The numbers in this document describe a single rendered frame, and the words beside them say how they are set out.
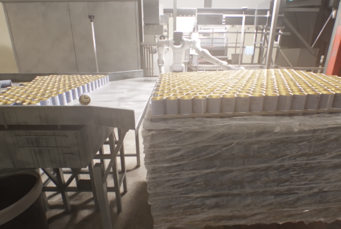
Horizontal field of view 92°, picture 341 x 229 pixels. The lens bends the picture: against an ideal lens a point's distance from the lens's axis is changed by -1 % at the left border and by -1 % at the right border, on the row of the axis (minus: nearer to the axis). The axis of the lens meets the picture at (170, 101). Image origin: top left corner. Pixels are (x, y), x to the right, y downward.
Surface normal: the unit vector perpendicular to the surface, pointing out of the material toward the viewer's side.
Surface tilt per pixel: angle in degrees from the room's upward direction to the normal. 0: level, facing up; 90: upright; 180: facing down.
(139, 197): 0
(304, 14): 90
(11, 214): 90
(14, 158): 90
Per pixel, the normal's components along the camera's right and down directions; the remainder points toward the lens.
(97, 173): 0.01, 0.28
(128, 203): 0.00, -0.96
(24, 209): 0.96, 0.09
